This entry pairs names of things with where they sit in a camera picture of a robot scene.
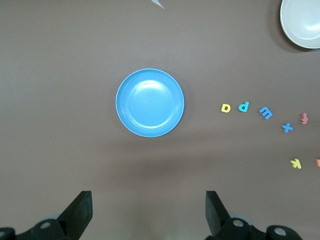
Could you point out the orange letter A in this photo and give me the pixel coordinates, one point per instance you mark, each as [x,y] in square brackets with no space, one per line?
[318,162]

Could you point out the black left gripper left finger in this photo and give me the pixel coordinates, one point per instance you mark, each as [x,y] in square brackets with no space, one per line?
[75,215]

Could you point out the beige plate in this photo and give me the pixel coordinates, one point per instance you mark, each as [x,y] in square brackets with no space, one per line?
[302,22]

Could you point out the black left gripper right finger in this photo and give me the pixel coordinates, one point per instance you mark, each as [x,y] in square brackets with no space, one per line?
[217,217]

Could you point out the red foam letter f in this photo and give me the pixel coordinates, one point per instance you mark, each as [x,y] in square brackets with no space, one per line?
[304,119]

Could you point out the teal foam letter p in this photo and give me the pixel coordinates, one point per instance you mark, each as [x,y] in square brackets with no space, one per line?
[246,106]

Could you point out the blue plate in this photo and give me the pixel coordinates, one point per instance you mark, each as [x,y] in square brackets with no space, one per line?
[150,102]

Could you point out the blue foam letter m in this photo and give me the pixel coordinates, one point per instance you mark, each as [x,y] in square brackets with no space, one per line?
[263,110]

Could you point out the blue foam letter x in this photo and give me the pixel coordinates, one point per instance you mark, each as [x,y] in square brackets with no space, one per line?
[287,127]

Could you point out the yellow foam letter a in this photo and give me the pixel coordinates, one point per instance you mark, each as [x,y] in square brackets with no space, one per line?
[229,108]

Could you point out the brown table mat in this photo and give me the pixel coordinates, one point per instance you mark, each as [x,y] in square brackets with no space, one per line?
[62,100]

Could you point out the grey tape scrap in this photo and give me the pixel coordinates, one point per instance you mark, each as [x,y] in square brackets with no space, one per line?
[158,3]

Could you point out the yellow foam letter k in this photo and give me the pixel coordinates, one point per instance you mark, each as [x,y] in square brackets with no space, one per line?
[297,163]

